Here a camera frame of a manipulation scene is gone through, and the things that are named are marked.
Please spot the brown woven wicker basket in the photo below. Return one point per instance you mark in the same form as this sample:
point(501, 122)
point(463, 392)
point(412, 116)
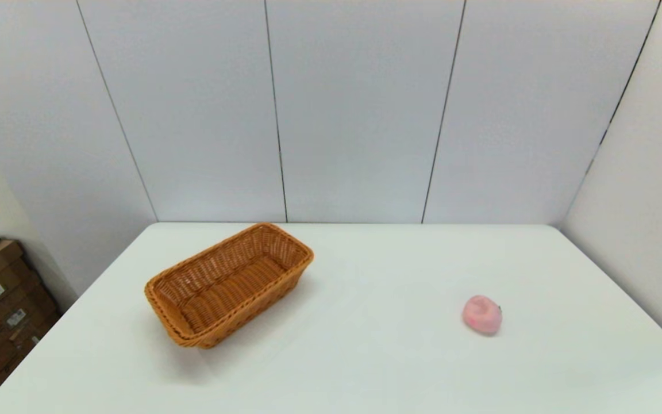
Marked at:
point(224, 287)

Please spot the pink peach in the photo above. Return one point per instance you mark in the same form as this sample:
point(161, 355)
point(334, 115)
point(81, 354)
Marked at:
point(482, 315)

